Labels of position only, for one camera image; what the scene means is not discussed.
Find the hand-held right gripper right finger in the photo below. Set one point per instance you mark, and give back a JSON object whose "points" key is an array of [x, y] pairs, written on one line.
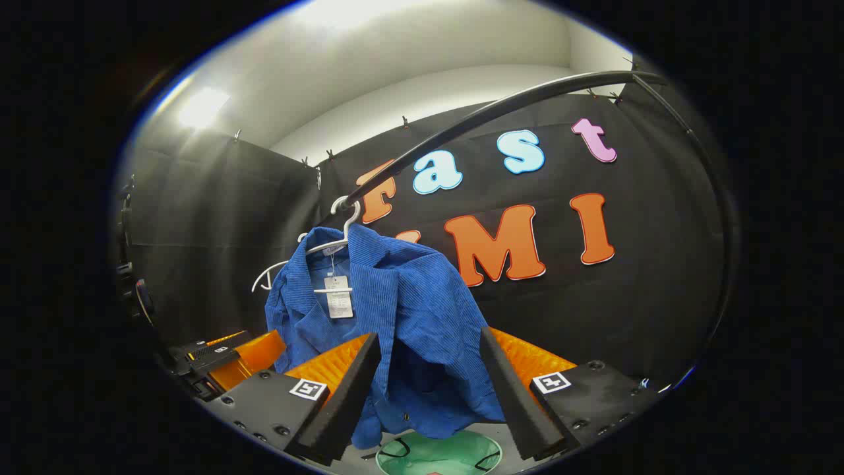
{"points": [[521, 402]]}

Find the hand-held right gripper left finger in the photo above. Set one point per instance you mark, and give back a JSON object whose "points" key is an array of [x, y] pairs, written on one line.
{"points": [[346, 402]]}

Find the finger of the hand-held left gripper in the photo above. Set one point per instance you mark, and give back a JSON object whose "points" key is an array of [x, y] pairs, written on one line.
{"points": [[254, 353], [211, 356]]}

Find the green laundry hamper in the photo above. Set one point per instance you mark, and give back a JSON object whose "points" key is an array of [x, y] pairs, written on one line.
{"points": [[435, 458]]}

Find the white plastic hanger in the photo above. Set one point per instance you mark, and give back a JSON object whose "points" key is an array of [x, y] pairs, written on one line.
{"points": [[330, 290]]}

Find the black clothes rack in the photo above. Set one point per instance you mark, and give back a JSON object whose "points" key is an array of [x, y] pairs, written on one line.
{"points": [[606, 77]]}

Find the white paper hang tag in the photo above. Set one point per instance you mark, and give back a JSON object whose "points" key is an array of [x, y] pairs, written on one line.
{"points": [[339, 300]]}

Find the dark equipment stand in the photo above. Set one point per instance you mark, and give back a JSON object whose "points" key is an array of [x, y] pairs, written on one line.
{"points": [[125, 270]]}

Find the small light blue tie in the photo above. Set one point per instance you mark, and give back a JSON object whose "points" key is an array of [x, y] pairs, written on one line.
{"points": [[643, 382]]}

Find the ceiling light panel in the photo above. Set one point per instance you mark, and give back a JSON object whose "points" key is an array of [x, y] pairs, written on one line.
{"points": [[201, 107]]}

